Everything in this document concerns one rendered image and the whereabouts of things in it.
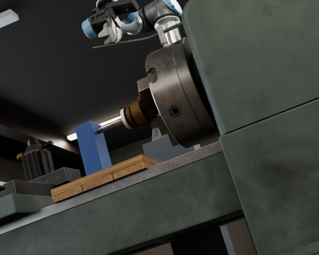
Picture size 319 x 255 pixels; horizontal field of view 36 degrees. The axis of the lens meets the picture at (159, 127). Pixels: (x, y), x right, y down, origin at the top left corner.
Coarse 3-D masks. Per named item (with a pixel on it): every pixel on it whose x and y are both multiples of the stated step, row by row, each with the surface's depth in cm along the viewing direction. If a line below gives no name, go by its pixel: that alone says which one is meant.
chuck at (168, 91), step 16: (160, 64) 137; (160, 80) 135; (176, 80) 133; (160, 96) 135; (176, 96) 134; (160, 112) 136; (192, 112) 134; (176, 128) 137; (192, 128) 137; (192, 144) 145
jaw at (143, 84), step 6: (150, 72) 139; (144, 78) 140; (150, 78) 138; (156, 78) 137; (138, 84) 141; (144, 84) 140; (138, 90) 146; (144, 90) 139; (144, 96) 142; (150, 96) 143; (138, 102) 148; (144, 102) 145; (150, 102) 146; (144, 108) 148
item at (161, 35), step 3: (156, 27) 155; (159, 27) 154; (162, 27) 155; (156, 30) 155; (159, 30) 154; (162, 30) 154; (159, 33) 154; (162, 33) 154; (159, 36) 154; (162, 36) 153; (165, 36) 154; (162, 39) 153; (165, 39) 153; (162, 42) 153; (165, 42) 153; (162, 45) 154; (165, 45) 153
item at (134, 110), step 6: (132, 102) 153; (126, 108) 152; (132, 108) 150; (138, 108) 149; (150, 108) 149; (156, 108) 154; (126, 114) 151; (132, 114) 150; (138, 114) 149; (144, 114) 149; (150, 114) 150; (156, 114) 153; (126, 120) 151; (132, 120) 151; (138, 120) 150; (144, 120) 150; (132, 126) 152; (138, 126) 154
